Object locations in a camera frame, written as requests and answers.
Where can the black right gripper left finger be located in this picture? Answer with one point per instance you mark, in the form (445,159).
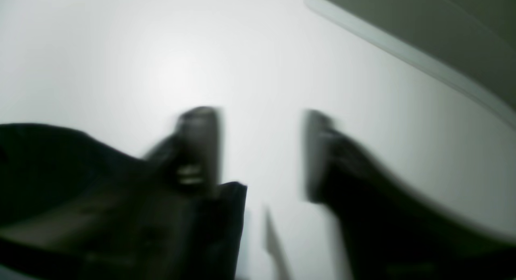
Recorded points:
(151,228)

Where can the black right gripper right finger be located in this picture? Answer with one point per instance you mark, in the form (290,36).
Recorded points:
(389,232)

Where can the black T-shirt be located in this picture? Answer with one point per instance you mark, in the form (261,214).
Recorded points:
(74,208)

